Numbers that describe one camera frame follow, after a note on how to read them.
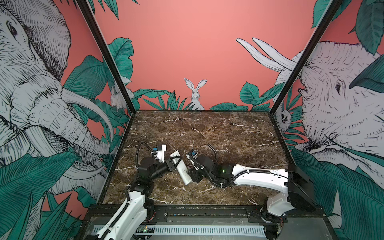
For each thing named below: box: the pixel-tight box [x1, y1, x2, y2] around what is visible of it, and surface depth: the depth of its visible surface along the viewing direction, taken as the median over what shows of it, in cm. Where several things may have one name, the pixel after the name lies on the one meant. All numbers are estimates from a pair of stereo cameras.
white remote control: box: [169, 150, 193, 186], surface depth 77 cm
